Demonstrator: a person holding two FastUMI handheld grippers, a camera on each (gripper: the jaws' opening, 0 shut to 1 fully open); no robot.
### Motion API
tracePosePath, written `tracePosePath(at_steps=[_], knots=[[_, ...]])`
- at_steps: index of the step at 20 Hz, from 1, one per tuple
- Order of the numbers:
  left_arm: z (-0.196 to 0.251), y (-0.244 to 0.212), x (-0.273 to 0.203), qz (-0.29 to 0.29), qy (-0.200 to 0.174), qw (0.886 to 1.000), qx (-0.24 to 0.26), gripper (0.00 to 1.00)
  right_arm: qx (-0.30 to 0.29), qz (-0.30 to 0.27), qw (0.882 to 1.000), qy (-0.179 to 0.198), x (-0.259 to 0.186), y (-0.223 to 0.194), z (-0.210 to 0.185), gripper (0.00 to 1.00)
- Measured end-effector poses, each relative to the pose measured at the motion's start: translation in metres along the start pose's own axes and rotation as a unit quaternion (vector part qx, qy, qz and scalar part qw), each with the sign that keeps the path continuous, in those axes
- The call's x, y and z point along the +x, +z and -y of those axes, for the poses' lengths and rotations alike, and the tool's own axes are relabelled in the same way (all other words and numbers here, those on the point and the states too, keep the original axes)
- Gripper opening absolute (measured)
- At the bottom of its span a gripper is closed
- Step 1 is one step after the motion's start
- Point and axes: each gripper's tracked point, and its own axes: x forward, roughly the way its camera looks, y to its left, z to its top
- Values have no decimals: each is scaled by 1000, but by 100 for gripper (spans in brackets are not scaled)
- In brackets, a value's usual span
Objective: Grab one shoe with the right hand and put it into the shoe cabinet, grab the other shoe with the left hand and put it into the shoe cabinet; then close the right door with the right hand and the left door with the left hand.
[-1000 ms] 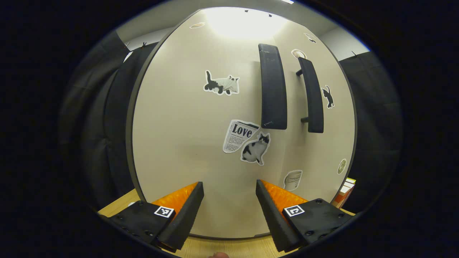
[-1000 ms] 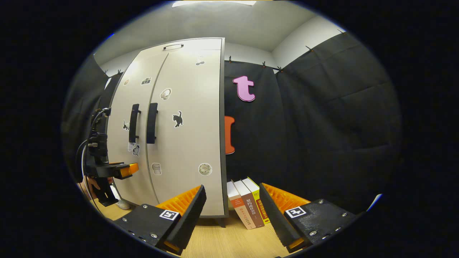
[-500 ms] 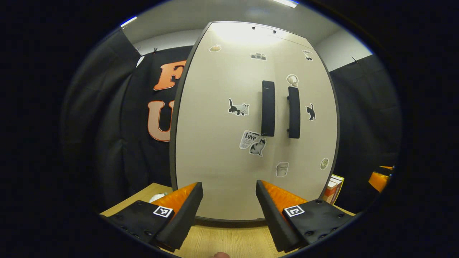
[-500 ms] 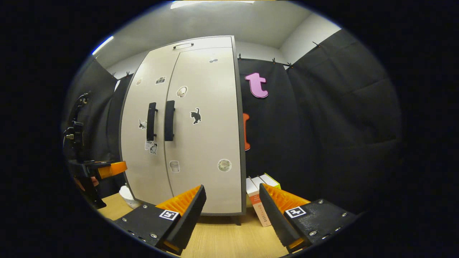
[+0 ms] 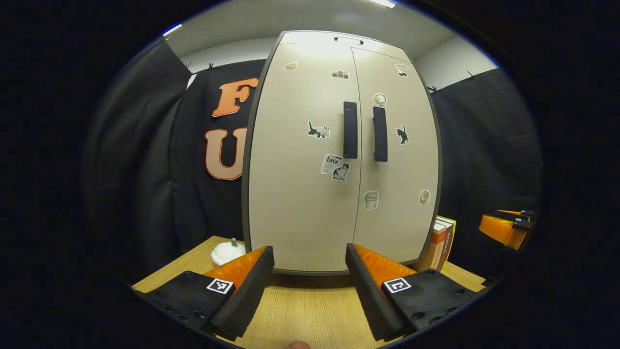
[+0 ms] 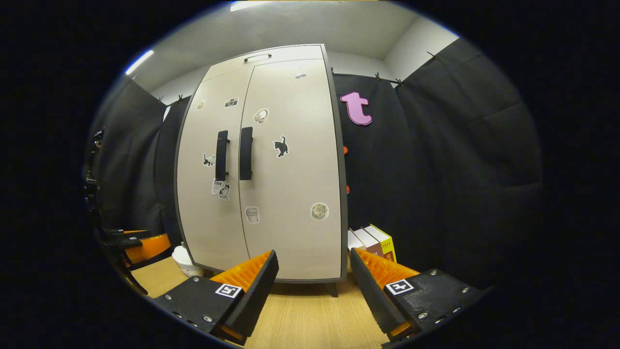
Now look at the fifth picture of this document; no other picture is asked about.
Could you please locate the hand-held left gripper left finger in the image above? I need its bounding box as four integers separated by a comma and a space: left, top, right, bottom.
133, 246, 275, 341

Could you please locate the white shoe cabinet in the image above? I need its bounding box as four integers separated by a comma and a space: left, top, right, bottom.
241, 30, 442, 276

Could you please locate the white shoe cabinet door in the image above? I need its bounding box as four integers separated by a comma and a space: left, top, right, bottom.
351, 47, 440, 265
247, 44, 361, 272

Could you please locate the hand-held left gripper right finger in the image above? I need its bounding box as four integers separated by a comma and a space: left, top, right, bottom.
345, 242, 478, 342

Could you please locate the black backdrop cloth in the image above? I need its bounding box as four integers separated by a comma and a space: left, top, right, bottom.
80, 39, 543, 286

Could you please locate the black door handle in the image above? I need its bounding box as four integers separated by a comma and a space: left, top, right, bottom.
343, 101, 358, 159
372, 107, 388, 162

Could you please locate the yellow book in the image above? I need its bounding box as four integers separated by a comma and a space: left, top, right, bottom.
436, 216, 457, 265

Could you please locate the white cup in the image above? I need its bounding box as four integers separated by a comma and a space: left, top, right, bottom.
211, 238, 246, 268

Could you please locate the brown book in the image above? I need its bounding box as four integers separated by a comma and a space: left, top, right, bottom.
438, 218, 453, 270

